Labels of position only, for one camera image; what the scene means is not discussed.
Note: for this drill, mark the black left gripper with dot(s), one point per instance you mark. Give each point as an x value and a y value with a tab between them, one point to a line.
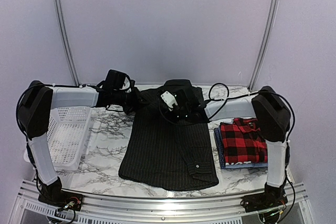
135	99

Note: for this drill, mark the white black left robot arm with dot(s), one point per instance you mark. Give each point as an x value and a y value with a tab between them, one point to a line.
32	117

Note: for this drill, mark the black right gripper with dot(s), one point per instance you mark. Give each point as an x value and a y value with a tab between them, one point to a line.
175	119

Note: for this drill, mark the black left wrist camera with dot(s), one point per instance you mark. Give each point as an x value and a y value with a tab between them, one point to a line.
116	81

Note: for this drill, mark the white plastic laundry basket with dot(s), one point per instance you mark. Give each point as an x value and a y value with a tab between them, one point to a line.
67	133

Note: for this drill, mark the red black plaid shirt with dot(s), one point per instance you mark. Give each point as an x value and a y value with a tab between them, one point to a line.
243	142

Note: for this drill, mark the aluminium corner post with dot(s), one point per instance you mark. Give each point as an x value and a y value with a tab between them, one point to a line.
273	7
65	42

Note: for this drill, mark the right aluminium corner post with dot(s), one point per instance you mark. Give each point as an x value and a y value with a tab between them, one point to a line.
273	7

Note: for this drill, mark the black pinstriped long sleeve shirt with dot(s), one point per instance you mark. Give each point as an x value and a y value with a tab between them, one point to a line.
174	157

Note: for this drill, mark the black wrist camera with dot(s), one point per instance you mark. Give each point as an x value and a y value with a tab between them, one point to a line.
116	81
181	100

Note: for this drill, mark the light blue folded shirt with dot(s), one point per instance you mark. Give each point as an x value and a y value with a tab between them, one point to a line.
240	165

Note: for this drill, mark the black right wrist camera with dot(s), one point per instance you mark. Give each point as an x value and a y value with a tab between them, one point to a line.
181	100

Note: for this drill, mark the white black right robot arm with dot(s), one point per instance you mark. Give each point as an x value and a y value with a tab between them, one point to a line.
274	123

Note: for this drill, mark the left aluminium corner post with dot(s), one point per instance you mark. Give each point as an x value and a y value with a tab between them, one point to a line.
65	42

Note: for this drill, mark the aluminium front frame rail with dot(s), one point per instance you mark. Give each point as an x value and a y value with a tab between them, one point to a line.
209	209

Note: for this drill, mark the blue checked folded shirt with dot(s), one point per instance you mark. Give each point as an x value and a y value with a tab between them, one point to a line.
220	147

